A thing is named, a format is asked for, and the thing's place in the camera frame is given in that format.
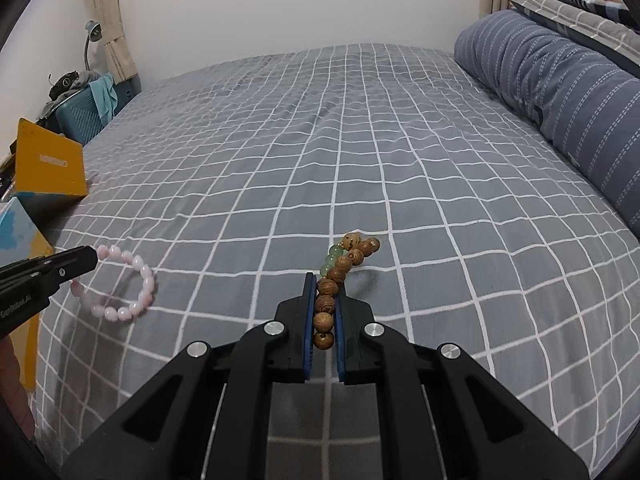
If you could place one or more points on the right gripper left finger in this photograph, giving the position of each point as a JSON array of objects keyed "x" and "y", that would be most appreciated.
[{"x": 280, "y": 350}]

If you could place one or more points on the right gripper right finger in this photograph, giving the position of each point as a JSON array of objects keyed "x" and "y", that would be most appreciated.
[{"x": 368, "y": 351}]

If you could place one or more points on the left hand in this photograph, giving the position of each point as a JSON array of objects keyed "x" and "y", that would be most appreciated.
[{"x": 12, "y": 390}]

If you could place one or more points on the blue sky printed box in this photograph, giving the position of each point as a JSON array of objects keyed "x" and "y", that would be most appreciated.
[{"x": 22, "y": 244}]

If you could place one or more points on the yellow cardboard box lid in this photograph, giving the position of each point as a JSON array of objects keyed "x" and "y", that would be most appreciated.
[{"x": 47, "y": 163}]

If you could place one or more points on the grey checked bed sheet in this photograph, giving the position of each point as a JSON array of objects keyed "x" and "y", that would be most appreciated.
[{"x": 233, "y": 182}]

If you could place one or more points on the teal storage basket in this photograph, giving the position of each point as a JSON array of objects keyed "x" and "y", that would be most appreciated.
[{"x": 77, "y": 116}]

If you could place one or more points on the black item on basket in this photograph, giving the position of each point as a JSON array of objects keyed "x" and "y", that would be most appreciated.
[{"x": 64, "y": 84}]

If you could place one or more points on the teal cloth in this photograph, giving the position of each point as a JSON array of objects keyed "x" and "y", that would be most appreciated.
[{"x": 104, "y": 97}]

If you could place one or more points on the desk lamp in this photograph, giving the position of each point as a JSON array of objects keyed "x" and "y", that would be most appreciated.
[{"x": 93, "y": 35}]

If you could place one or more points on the beige curtain left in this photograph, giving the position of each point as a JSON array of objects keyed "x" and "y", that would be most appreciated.
[{"x": 118, "y": 57}]

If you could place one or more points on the blue striped pillow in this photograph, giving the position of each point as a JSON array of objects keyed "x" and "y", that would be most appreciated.
[{"x": 582, "y": 103}]

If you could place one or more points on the folded grey patterned quilt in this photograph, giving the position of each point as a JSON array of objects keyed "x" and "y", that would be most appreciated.
[{"x": 605, "y": 26}]

